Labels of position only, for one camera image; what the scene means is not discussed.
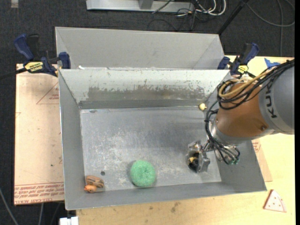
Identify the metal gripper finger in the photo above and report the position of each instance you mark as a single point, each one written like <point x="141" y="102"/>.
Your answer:
<point x="195" y="146"/>
<point x="204" y="161"/>

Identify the black and yellow toy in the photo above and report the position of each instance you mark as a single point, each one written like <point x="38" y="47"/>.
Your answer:
<point x="192" y="161"/>

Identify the small cream ball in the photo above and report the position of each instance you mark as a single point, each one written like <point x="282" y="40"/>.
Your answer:
<point x="202" y="106"/>

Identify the grey metal bin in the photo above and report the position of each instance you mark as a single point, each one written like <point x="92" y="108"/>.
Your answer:
<point x="140" y="135"/>

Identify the green round scrubber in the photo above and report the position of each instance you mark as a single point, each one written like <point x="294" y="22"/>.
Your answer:
<point x="143" y="173"/>

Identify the pink triangular sanding sheet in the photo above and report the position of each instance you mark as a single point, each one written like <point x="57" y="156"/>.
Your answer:
<point x="275" y="203"/>

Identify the orange striped toy animal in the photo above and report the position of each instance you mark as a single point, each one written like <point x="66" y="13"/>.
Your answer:
<point x="94" y="184"/>

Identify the brown cardboard board red print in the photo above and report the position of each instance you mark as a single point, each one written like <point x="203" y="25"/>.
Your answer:
<point x="37" y="130"/>

